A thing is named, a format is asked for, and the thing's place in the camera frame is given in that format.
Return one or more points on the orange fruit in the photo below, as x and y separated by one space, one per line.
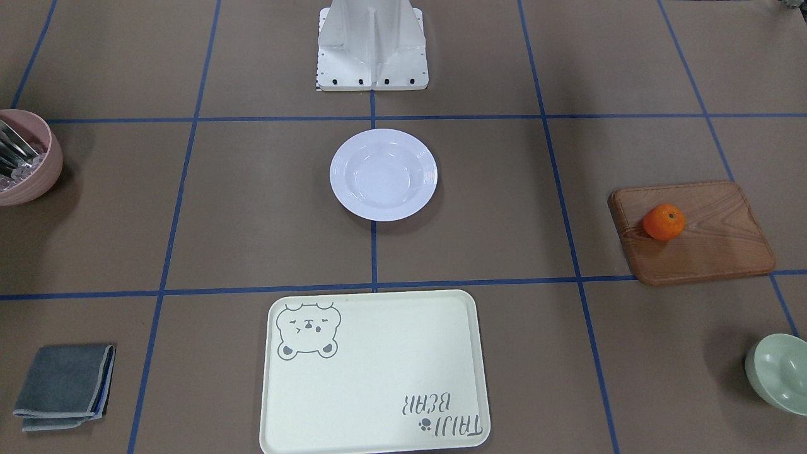
664 222

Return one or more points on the cream bear print tray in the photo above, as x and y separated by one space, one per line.
374 372

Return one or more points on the brown wooden tray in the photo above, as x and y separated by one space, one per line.
721 238

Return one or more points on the white round plate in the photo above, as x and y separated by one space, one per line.
383 175

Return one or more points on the folded grey cloth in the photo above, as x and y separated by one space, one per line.
66 386

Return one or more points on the pink bowl with ice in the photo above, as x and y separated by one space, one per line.
33 129

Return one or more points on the metal scoop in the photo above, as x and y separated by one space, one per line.
19 158

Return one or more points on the mint green bowl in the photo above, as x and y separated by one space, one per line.
775 367

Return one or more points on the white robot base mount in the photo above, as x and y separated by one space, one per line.
371 45

